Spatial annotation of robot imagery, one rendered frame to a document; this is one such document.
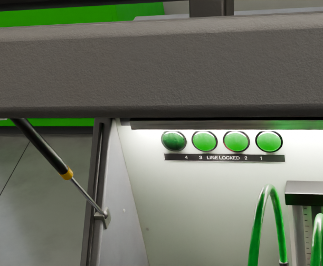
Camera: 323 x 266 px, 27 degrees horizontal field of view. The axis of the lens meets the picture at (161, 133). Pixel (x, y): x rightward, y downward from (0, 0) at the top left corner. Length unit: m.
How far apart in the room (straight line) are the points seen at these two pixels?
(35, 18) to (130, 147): 2.47
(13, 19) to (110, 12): 0.57
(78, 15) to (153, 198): 2.33
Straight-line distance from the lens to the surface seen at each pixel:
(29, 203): 3.60
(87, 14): 3.58
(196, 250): 1.43
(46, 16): 3.68
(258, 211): 0.97
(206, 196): 1.33
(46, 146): 1.02
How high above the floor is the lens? 2.06
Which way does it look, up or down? 32 degrees down
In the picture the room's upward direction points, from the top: 11 degrees counter-clockwise
